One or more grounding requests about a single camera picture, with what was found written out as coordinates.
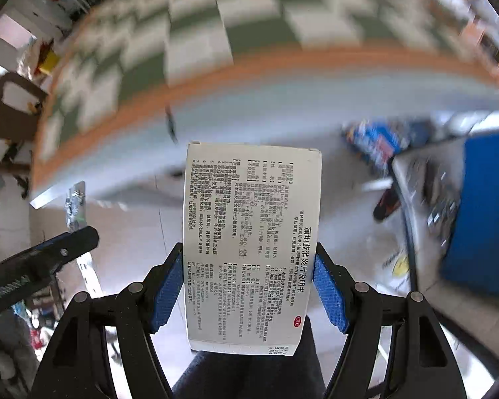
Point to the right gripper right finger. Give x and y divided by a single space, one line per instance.
421 363

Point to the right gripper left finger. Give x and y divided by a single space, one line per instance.
76 362

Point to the white printed medicine box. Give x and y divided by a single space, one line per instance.
251 218

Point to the white plastic bag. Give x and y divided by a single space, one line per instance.
396 266

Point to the blue seat cushion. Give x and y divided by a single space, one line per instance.
472 260

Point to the person's black fleece legs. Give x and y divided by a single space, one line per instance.
215 375

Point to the red black slipper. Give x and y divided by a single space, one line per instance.
387 205

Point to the dark wooden chair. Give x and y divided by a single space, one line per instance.
15 125

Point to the white office chair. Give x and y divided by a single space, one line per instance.
472 320

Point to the white table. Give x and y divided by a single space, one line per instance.
259 113

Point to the blue printed carton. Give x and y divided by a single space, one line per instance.
377 142

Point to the checkered green white mat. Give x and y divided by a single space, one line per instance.
131 59

